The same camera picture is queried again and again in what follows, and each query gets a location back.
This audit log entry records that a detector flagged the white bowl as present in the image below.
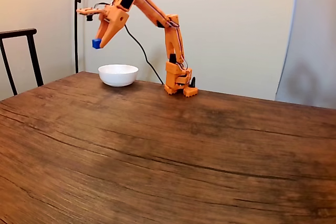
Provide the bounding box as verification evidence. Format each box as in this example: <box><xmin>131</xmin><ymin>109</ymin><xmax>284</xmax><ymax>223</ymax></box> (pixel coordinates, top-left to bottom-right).
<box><xmin>98</xmin><ymin>63</ymin><xmax>139</xmax><ymax>88</ymax></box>

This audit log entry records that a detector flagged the black floor lamp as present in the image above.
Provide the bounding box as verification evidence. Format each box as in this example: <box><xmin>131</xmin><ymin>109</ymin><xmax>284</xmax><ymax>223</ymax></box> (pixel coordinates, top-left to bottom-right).
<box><xmin>73</xmin><ymin>0</ymin><xmax>118</xmax><ymax>74</ymax></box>

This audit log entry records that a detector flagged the black chair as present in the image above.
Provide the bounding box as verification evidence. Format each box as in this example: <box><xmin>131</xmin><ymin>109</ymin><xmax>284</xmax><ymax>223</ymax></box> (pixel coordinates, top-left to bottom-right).
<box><xmin>0</xmin><ymin>28</ymin><xmax>45</xmax><ymax>97</ymax></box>

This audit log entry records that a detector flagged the orange camera mount with camera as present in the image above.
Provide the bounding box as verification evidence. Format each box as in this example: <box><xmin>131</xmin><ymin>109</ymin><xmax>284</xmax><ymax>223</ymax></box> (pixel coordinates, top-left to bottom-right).
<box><xmin>76</xmin><ymin>5</ymin><xmax>109</xmax><ymax>22</ymax></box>

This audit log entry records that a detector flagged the black cable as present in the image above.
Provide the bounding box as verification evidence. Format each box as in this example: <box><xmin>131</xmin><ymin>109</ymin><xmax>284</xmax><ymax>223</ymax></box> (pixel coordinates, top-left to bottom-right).
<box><xmin>92</xmin><ymin>2</ymin><xmax>165</xmax><ymax>86</ymax></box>

